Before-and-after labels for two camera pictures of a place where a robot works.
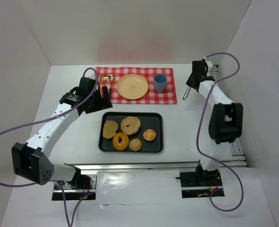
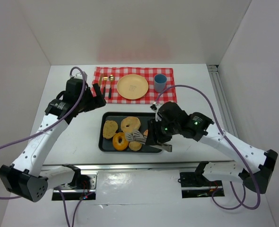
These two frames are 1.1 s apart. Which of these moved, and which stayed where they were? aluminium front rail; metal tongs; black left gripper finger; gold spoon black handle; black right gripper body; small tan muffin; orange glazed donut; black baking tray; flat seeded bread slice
Moved: metal tongs; black right gripper body; black left gripper finger
Stayed: orange glazed donut; black baking tray; flat seeded bread slice; small tan muffin; aluminium front rail; gold spoon black handle
